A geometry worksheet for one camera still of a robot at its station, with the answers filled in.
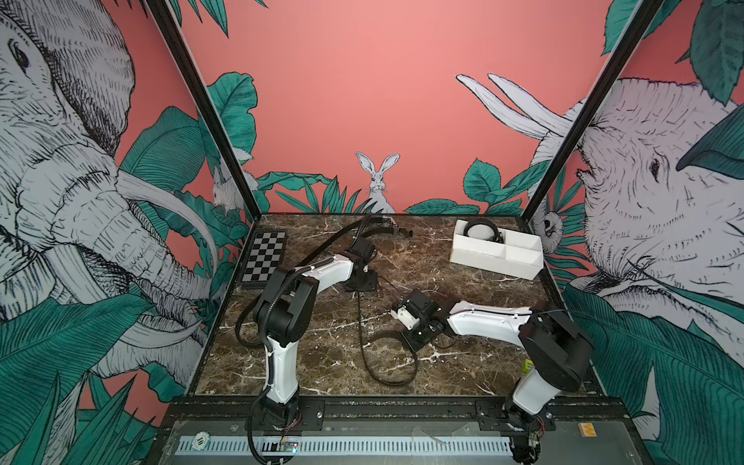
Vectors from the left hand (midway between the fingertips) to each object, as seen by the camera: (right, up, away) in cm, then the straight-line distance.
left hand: (371, 282), depth 98 cm
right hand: (+10, -16, -12) cm, 22 cm away
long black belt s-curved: (+47, +16, +7) cm, 50 cm away
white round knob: (-41, -35, -28) cm, 61 cm away
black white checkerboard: (-39, +9, +6) cm, 41 cm away
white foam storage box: (+54, +9, +5) cm, 55 cm away
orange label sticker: (+55, -34, -27) cm, 70 cm away
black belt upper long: (-25, +8, +6) cm, 27 cm away
